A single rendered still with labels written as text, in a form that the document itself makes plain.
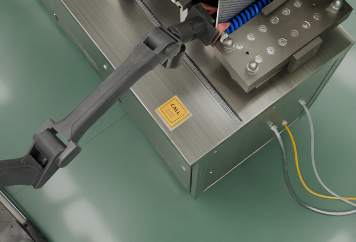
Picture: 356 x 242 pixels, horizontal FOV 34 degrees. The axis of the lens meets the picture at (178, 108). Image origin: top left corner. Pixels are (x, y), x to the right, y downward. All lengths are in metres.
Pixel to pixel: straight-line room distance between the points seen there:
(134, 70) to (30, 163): 0.34
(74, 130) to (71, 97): 1.34
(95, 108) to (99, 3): 0.56
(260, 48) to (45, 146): 0.67
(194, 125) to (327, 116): 1.14
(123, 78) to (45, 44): 1.48
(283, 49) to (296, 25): 0.09
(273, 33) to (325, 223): 1.17
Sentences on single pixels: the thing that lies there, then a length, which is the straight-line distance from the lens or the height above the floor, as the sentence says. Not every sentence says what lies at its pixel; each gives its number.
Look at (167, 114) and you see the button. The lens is 1.72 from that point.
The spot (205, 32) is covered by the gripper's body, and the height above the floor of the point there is 1.13.
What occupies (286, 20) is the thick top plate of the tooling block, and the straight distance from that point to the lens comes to 1.74.
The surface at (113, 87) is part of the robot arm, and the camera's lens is 1.44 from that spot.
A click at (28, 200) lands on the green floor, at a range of 2.69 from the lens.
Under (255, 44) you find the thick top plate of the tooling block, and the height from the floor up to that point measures 1.03.
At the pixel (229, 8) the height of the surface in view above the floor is 1.10.
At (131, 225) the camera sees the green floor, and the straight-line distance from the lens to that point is 2.60.
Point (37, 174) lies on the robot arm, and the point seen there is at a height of 1.20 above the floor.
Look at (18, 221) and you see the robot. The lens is 2.44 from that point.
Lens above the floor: 2.57
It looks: 72 degrees down
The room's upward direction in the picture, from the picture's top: 2 degrees counter-clockwise
